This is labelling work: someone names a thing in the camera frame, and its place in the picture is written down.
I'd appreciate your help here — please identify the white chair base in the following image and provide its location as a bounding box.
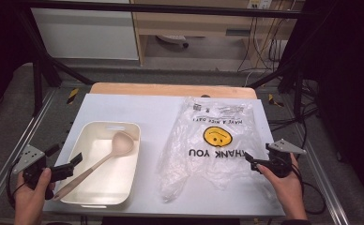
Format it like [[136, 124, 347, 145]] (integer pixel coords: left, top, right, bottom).
[[156, 34, 190, 49]]

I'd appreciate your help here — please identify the white cabinet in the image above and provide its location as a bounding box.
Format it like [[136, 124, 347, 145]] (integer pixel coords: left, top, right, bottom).
[[31, 0, 140, 61]]

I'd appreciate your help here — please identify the person's left hand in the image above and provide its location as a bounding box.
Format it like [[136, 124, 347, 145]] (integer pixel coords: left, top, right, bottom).
[[13, 167, 56, 225]]

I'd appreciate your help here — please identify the cream plastic bin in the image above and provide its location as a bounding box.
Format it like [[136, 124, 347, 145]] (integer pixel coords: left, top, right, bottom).
[[57, 121, 142, 208]]

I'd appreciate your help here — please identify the bundle of floor cables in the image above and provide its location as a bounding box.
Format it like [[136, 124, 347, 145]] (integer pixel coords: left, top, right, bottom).
[[236, 15, 322, 151]]

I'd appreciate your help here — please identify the white table board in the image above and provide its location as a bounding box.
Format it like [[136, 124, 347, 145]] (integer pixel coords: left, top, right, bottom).
[[42, 93, 286, 218]]

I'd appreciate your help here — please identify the light wooden desk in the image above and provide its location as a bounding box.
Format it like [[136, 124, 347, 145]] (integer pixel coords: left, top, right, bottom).
[[129, 0, 306, 68]]

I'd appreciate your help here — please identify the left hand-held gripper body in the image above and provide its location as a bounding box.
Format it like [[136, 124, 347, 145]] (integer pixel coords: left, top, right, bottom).
[[12, 143, 53, 190]]

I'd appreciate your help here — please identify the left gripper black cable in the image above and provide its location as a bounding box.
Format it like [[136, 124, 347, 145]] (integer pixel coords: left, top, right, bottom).
[[6, 158, 27, 210]]

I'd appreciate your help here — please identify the black metal frame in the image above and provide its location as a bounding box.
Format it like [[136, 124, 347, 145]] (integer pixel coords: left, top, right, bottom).
[[15, 0, 320, 117]]

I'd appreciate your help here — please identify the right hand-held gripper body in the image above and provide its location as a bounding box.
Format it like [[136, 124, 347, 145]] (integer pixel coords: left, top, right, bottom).
[[264, 139, 308, 179]]

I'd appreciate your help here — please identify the beige ladle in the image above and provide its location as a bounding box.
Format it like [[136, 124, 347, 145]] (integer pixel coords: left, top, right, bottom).
[[52, 130, 135, 202]]

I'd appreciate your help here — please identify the clear smiley plastic bag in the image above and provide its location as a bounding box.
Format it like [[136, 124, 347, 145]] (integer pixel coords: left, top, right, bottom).
[[156, 97, 277, 204]]

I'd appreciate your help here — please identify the yellow black floor tape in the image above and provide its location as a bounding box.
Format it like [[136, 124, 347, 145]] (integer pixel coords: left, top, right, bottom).
[[267, 93, 285, 108], [66, 87, 80, 105]]

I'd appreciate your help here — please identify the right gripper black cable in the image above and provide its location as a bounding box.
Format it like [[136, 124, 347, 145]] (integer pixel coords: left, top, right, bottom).
[[291, 165, 326, 216]]

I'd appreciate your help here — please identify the person's right hand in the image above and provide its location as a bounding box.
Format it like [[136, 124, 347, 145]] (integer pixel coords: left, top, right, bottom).
[[256, 153, 309, 220]]

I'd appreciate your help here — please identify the aluminium rail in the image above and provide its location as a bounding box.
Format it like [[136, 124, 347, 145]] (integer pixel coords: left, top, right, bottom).
[[296, 130, 351, 225], [0, 88, 58, 214]]

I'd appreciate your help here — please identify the white power strip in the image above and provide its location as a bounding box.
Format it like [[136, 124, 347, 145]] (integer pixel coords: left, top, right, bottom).
[[247, 0, 273, 9]]

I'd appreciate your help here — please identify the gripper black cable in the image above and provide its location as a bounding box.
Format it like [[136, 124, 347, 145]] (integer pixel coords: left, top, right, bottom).
[[6, 158, 27, 210], [291, 165, 326, 216]]

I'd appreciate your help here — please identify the wooden table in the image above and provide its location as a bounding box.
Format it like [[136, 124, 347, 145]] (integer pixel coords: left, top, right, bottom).
[[89, 82, 259, 100]]

